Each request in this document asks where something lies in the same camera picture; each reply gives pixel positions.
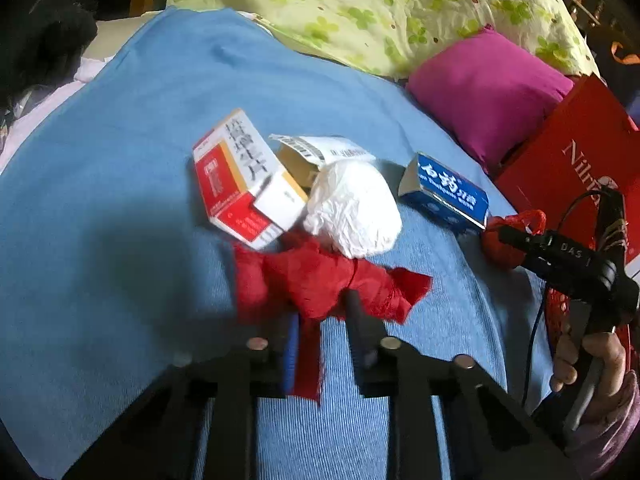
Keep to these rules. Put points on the person's right hand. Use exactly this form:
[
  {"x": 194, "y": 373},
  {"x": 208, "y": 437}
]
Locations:
[{"x": 607, "y": 370}]

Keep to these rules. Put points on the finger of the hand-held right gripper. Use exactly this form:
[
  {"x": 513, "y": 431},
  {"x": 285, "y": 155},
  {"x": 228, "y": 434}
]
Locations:
[{"x": 520, "y": 240}]

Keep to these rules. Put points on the small red plastic wad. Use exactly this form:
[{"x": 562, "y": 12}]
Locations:
[{"x": 500, "y": 252}]

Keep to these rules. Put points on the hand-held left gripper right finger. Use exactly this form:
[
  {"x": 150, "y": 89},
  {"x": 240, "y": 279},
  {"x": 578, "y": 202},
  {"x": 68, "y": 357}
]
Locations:
[{"x": 358, "y": 345}]

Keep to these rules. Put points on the orange ribbon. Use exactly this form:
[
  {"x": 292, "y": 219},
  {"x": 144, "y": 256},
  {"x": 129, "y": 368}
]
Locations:
[{"x": 625, "y": 55}]

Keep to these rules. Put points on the black fluffy cloth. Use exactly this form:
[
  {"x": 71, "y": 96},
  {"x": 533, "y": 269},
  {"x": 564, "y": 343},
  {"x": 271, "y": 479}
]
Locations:
[{"x": 40, "y": 45}]

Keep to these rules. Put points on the red mesh bag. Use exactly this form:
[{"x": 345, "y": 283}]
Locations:
[{"x": 557, "y": 320}]

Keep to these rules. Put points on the red and white medicine box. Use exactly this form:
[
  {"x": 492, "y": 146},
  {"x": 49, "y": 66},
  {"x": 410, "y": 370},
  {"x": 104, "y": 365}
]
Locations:
[{"x": 225, "y": 180}]

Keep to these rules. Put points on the person's right forearm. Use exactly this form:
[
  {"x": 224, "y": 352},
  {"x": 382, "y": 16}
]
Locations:
[{"x": 610, "y": 430}]

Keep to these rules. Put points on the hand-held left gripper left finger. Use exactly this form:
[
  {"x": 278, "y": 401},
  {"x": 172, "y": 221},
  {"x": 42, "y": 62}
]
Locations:
[{"x": 291, "y": 360}]

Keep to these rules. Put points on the white paper ball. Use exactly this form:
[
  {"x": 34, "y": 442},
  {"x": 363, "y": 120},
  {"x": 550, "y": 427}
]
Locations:
[{"x": 350, "y": 210}]

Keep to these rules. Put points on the red paper bag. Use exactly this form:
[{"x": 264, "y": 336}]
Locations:
[{"x": 565, "y": 160}]

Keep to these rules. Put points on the blue toothpaste box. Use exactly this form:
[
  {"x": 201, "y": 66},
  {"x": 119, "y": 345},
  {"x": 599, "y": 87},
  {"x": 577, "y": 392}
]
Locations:
[{"x": 440, "y": 195}]

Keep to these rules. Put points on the pale pink sheet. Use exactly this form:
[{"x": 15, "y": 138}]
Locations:
[{"x": 35, "y": 110}]

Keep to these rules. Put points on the cardboard box with barcode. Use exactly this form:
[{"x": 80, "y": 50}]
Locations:
[{"x": 300, "y": 162}]

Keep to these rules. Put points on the green clover print quilt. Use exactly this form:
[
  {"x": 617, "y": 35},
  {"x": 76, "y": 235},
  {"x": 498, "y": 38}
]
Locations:
[{"x": 375, "y": 5}]

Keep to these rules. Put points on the blue blanket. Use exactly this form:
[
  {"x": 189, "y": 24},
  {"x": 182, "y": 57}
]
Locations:
[{"x": 125, "y": 210}]

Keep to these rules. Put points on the magenta pillow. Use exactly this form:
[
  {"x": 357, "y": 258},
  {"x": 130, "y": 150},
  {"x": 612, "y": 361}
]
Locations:
[{"x": 490, "y": 95}]

